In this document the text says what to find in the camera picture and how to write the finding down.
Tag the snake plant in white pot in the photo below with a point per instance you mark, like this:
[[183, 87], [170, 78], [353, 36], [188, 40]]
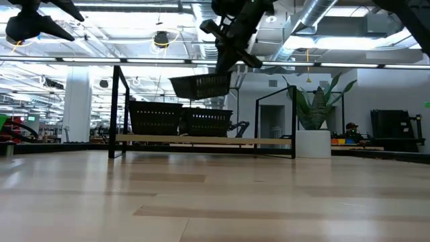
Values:
[[312, 144]]

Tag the wooden shelf with black frame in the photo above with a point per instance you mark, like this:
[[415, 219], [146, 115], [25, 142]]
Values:
[[201, 139]]

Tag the bright green object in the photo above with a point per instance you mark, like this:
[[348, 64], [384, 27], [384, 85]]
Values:
[[2, 121]]

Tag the small black round speaker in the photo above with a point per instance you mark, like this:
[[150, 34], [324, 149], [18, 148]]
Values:
[[103, 83]]

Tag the orange block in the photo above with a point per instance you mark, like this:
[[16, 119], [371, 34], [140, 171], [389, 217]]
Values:
[[334, 141]]

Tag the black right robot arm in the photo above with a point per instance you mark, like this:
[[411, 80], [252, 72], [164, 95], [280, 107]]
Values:
[[416, 20]]

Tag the grey wall vent grille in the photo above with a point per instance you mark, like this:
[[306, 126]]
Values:
[[273, 83]]

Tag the light wooden workbench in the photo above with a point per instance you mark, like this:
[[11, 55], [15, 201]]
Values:
[[369, 148]]

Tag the black equipment cabinet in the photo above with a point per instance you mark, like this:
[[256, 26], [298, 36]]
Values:
[[389, 127]]

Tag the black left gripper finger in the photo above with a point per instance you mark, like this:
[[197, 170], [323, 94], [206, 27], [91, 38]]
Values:
[[53, 31], [69, 8]]

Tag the silver spiral ventilation duct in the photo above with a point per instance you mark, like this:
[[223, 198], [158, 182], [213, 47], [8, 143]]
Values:
[[315, 13], [201, 11]]

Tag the blue block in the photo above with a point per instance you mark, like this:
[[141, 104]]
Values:
[[350, 142]]

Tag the black idle robot arm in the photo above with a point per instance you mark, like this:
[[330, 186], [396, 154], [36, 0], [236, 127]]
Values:
[[242, 126]]

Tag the small grey post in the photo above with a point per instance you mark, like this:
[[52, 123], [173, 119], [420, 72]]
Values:
[[9, 150]]

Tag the long horizontal light bar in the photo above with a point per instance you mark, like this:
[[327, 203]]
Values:
[[151, 60]]

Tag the black round ceiling camera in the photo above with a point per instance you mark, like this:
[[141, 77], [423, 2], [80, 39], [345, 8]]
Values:
[[162, 39]]

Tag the person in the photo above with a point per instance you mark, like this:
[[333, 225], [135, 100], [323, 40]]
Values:
[[352, 134]]

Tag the yellow block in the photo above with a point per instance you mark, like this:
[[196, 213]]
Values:
[[342, 141]]

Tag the black aluminium rig frame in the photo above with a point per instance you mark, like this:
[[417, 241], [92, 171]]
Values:
[[50, 148]]

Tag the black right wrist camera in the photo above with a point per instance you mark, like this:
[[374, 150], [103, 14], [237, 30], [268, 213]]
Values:
[[211, 29]]

